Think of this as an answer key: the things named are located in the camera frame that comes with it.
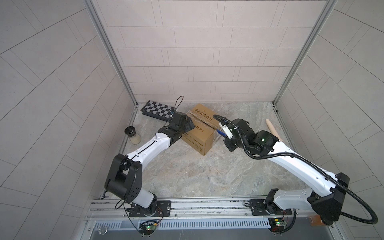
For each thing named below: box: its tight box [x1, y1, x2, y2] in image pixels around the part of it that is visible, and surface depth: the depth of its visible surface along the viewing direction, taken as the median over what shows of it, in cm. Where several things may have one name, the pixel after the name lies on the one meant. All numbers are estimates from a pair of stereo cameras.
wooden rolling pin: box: [265, 118, 284, 142], surface depth 101 cm
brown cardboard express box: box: [181, 103, 222, 156], surface depth 84 cm
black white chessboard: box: [140, 100, 175, 122], surface depth 110 cm
